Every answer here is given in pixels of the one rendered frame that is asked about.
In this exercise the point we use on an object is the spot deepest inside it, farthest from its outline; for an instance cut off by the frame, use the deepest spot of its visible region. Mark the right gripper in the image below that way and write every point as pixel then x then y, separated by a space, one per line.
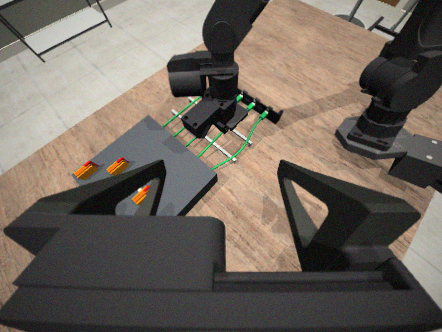
pixel 240 114

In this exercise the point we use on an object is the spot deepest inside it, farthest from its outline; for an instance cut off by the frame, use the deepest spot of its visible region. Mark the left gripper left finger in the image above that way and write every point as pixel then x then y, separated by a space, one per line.
pixel 101 197

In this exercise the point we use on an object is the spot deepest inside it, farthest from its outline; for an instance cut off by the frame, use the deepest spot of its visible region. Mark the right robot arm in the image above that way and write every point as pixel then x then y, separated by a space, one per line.
pixel 393 81

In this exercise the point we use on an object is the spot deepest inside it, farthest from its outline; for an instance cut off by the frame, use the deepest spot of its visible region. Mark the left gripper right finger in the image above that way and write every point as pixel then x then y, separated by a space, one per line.
pixel 357 216

